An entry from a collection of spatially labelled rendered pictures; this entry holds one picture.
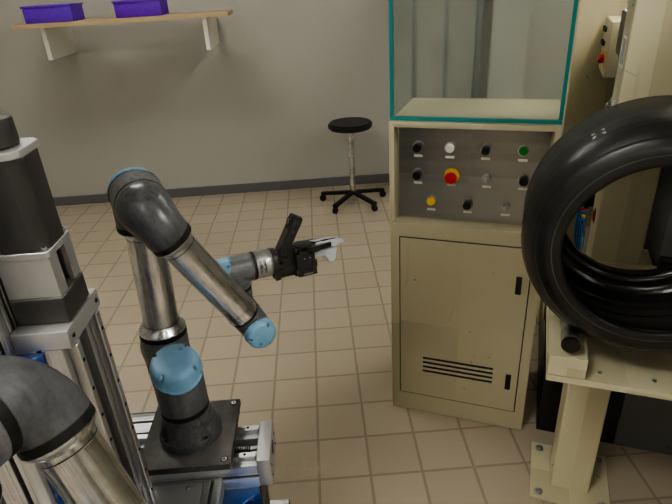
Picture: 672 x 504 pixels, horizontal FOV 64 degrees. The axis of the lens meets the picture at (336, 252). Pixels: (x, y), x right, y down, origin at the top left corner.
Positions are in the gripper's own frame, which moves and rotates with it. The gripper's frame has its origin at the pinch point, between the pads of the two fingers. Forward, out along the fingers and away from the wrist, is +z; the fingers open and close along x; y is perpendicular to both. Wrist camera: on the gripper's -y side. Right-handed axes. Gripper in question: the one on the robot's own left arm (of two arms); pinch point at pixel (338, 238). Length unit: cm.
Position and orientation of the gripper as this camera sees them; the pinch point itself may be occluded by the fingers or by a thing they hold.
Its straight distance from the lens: 149.0
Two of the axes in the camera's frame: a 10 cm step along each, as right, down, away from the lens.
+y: 1.2, 9.6, 2.6
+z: 9.2, -2.1, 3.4
